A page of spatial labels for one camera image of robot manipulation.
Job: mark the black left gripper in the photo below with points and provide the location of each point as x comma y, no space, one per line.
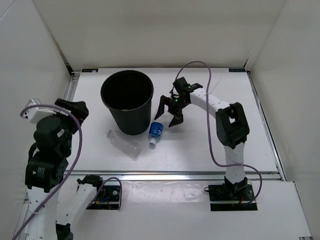
79,108

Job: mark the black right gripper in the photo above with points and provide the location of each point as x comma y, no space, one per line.
178,116

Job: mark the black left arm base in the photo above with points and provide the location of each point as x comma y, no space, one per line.
109,197

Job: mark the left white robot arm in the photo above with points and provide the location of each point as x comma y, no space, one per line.
45,171

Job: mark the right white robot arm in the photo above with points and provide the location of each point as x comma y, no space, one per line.
231,126

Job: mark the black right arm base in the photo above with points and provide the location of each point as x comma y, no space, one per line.
222,200

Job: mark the black plastic bin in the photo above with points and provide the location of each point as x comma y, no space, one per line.
128,96

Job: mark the blue label plastic bottle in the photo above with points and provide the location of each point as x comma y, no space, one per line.
155,132

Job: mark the labelled clear plastic bottle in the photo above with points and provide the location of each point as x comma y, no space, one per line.
129,147

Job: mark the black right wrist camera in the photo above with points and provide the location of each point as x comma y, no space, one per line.
181,86

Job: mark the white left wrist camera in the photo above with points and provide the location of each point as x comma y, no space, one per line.
34,115

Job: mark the aluminium table frame rail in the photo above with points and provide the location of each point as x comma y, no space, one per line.
185,151

